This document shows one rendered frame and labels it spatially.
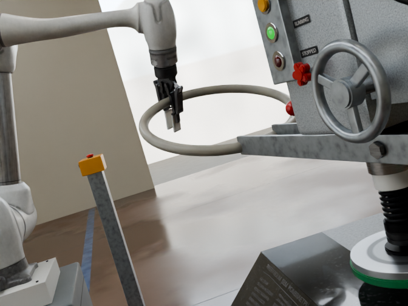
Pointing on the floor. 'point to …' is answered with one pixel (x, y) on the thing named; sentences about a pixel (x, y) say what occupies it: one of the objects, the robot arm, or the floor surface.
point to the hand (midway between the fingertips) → (172, 121)
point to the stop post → (112, 227)
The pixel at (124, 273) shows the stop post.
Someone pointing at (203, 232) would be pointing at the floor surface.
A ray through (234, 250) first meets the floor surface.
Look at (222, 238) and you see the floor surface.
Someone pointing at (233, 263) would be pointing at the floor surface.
